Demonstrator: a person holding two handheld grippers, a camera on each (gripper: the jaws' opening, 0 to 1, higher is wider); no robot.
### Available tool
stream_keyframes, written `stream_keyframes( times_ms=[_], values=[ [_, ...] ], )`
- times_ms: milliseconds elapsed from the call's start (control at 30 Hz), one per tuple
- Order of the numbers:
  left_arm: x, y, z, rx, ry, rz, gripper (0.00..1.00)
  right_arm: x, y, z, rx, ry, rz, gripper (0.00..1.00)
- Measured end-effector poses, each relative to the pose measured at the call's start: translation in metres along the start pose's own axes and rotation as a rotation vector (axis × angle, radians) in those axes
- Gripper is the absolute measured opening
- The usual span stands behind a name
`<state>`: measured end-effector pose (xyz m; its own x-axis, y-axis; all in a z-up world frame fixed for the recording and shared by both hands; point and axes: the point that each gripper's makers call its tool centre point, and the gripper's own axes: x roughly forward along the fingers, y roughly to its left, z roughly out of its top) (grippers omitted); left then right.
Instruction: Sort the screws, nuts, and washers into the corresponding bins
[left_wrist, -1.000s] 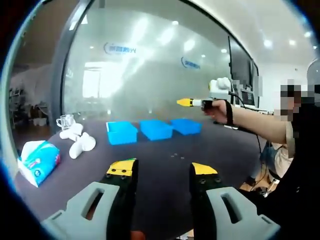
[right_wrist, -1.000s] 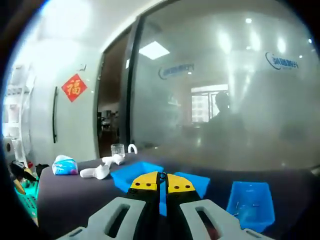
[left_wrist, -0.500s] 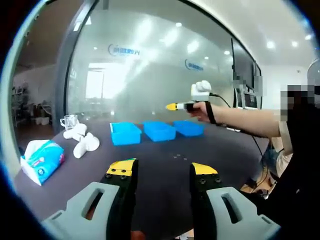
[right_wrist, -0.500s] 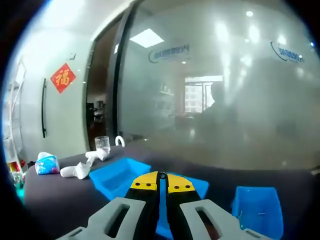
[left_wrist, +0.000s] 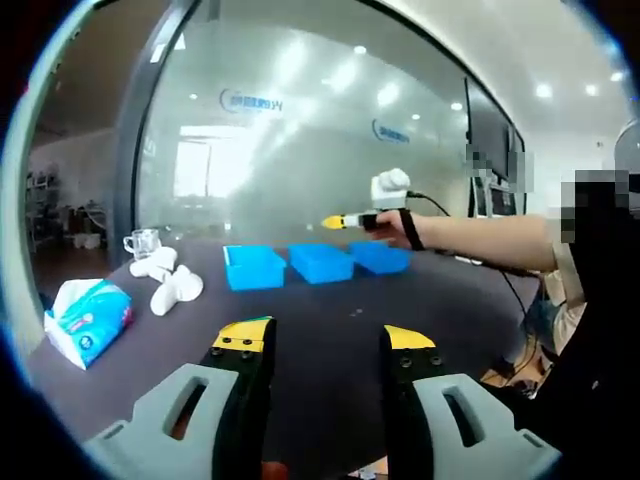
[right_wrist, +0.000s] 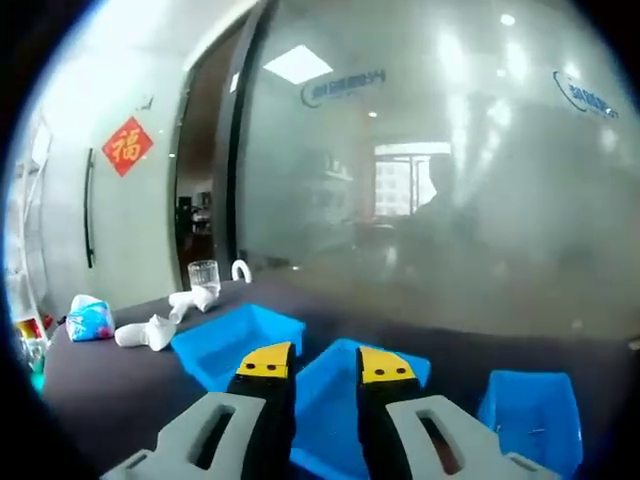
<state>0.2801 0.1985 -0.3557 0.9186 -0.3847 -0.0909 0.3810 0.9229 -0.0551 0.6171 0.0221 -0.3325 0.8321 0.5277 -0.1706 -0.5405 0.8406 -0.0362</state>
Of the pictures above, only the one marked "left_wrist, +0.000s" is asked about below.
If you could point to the person's right hand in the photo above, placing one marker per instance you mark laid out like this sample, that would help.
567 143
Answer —
392 227

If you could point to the clear glass mug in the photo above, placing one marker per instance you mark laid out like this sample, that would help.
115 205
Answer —
143 245

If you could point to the background shelf rack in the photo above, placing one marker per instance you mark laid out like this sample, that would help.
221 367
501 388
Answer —
45 210

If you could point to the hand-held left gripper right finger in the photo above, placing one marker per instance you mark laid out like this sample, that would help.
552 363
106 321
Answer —
495 440

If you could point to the white worn device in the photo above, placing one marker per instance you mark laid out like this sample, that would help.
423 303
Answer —
629 145

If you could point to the blue logo sticker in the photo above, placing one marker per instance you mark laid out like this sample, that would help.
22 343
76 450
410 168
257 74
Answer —
252 102
391 132

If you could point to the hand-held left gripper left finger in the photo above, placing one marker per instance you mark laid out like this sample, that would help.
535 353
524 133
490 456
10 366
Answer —
155 425

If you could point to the white plastic fitting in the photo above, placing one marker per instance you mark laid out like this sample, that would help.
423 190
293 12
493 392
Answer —
177 292
155 262

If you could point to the round ceiling light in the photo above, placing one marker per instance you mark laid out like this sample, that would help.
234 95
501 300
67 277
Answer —
617 76
591 90
544 90

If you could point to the white plastic tub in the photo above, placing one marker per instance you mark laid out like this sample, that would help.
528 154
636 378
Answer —
87 241

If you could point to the black wall monitor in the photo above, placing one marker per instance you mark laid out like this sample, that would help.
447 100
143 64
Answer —
487 135

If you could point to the blue white tissue pack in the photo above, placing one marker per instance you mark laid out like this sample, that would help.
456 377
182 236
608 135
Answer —
90 325

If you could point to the blue plastic bin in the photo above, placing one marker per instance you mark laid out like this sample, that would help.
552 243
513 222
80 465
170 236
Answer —
255 272
380 260
320 265

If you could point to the small white frame label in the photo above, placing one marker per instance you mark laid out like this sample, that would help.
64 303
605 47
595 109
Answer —
157 53

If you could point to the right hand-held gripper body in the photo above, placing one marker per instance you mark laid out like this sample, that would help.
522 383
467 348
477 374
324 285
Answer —
387 195

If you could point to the person's black clothing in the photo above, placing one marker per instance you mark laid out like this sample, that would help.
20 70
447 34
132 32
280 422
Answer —
600 350

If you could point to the dark glass partition frame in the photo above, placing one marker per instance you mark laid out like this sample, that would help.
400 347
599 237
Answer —
127 150

